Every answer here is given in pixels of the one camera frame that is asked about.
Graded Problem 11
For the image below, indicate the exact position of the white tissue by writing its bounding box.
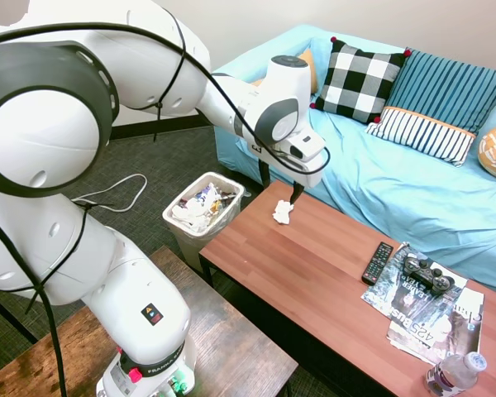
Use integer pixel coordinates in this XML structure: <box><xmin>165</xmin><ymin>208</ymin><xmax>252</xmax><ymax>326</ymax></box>
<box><xmin>272</xmin><ymin>198</ymin><xmax>295</xmax><ymax>226</ymax></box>

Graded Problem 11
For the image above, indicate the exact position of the navy white striped pillow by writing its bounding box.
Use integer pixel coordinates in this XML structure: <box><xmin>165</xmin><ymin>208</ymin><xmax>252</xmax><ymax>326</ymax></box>
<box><xmin>364</xmin><ymin>106</ymin><xmax>477</xmax><ymax>168</ymax></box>

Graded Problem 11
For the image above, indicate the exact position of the business magazine with dark cover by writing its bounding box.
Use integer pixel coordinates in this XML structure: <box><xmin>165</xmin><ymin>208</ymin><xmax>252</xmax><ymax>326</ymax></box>
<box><xmin>360</xmin><ymin>241</ymin><xmax>469</xmax><ymax>345</ymax></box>

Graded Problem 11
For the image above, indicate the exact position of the black remote control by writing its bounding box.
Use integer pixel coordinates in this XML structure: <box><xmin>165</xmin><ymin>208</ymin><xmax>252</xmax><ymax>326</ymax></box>
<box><xmin>360</xmin><ymin>241</ymin><xmax>395</xmax><ymax>287</ymax></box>

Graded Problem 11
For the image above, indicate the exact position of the sofa with light blue cover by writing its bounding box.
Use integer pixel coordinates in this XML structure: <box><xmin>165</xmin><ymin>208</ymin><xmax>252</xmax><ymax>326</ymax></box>
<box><xmin>212</xmin><ymin>24</ymin><xmax>496</xmax><ymax>299</ymax></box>

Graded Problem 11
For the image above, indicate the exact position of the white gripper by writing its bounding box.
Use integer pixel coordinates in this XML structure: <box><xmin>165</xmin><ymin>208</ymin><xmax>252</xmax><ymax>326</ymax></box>
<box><xmin>247</xmin><ymin>139</ymin><xmax>327</xmax><ymax>207</ymax></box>

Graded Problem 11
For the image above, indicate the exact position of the red-brown wooden coffee table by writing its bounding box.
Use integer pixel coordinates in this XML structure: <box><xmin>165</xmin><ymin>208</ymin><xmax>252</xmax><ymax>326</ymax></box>
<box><xmin>198</xmin><ymin>179</ymin><xmax>496</xmax><ymax>397</ymax></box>

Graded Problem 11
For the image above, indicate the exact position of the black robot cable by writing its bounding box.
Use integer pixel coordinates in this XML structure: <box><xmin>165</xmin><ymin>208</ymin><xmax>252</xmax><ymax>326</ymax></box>
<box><xmin>0</xmin><ymin>7</ymin><xmax>331</xmax><ymax>397</ymax></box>

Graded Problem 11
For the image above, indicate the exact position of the black wall baseboard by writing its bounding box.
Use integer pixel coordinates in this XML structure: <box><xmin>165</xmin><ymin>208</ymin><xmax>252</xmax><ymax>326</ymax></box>
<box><xmin>108</xmin><ymin>114</ymin><xmax>212</xmax><ymax>141</ymax></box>

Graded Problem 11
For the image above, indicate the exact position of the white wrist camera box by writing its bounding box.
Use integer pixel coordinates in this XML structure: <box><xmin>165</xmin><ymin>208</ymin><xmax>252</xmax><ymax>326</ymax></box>
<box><xmin>281</xmin><ymin>131</ymin><xmax>327</xmax><ymax>165</ymax></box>

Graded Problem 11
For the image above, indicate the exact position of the plain orange pillow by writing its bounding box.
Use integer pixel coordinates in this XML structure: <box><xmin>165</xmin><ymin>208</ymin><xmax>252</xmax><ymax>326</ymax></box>
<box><xmin>250</xmin><ymin>48</ymin><xmax>318</xmax><ymax>95</ymax></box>

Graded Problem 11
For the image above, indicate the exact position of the black game controller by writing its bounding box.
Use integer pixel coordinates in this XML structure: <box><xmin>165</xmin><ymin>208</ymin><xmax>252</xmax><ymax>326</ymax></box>
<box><xmin>403</xmin><ymin>253</ymin><xmax>456</xmax><ymax>296</ymax></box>

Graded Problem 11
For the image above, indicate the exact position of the mixed wrappers and tissue trash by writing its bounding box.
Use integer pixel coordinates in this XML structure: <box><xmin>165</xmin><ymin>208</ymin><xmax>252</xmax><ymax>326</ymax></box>
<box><xmin>171</xmin><ymin>183</ymin><xmax>240</xmax><ymax>233</ymax></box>

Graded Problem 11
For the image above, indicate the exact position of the clear plastic water bottle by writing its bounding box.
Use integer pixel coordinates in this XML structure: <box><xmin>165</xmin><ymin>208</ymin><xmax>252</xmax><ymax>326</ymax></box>
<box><xmin>424</xmin><ymin>351</ymin><xmax>489</xmax><ymax>397</ymax></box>

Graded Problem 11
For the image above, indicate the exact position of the teal dark striped pillow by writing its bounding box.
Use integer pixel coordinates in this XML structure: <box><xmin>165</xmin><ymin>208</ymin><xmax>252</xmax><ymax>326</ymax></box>
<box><xmin>384</xmin><ymin>48</ymin><xmax>496</xmax><ymax>136</ymax></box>

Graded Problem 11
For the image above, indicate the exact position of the magazine with white cover edge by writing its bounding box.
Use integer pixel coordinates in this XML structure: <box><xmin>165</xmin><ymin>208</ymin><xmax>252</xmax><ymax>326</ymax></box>
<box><xmin>385</xmin><ymin>286</ymin><xmax>485</xmax><ymax>366</ymax></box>

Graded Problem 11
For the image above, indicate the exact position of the rustic wooden robot table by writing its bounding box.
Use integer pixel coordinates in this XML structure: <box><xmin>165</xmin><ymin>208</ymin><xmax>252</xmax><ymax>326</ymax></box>
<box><xmin>0</xmin><ymin>245</ymin><xmax>299</xmax><ymax>397</ymax></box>

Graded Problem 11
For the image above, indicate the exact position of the black white checked pillow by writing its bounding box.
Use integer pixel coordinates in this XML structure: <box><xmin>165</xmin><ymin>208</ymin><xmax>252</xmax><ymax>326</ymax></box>
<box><xmin>309</xmin><ymin>36</ymin><xmax>412</xmax><ymax>125</ymax></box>

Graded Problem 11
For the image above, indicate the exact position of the white plastic trash bin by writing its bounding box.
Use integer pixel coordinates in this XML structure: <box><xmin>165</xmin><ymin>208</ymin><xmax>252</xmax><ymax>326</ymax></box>
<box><xmin>161</xmin><ymin>170</ymin><xmax>246</xmax><ymax>272</ymax></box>

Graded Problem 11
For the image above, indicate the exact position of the black metal stand leg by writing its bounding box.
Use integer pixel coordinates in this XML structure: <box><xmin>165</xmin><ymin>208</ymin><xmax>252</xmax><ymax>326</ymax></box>
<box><xmin>0</xmin><ymin>286</ymin><xmax>40</xmax><ymax>346</ymax></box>

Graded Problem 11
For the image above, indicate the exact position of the white floor cable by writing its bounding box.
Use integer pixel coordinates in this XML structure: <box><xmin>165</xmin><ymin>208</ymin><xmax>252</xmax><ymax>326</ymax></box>
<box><xmin>71</xmin><ymin>173</ymin><xmax>149</xmax><ymax>214</ymax></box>

